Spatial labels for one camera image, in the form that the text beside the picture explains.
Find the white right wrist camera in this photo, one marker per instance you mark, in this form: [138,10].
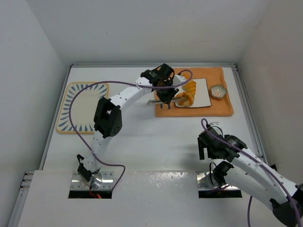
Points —
[212,124]

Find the small flower-shaped sauce dish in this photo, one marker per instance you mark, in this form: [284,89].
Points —
[218,91]

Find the long striped croissant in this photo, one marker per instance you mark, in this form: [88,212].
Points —
[190,87]

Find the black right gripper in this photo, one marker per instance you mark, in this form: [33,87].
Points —
[204,146]

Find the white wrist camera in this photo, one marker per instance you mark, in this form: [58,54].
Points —
[212,124]
[179,81]

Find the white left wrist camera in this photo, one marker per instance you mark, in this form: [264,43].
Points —
[179,81]

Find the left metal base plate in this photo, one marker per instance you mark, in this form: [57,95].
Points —
[99,186]

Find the white square plate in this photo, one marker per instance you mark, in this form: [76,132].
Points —
[202,98]

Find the orange cloth placemat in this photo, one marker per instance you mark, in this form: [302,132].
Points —
[219,108]

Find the metal serving tongs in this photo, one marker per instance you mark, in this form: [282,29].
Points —
[157,101]

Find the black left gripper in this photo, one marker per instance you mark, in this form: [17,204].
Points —
[167,95]

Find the blue patterned serving tray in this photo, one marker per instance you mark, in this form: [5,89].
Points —
[82,110]

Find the curled striped croissant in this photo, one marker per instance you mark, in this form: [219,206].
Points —
[185,99]

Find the metal base plate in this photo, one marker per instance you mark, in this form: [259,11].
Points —
[206,190]
[99,186]

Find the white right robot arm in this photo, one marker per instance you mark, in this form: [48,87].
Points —
[241,168]

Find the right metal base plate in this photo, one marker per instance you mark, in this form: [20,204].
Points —
[206,190]

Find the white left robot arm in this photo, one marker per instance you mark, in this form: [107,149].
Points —
[108,114]

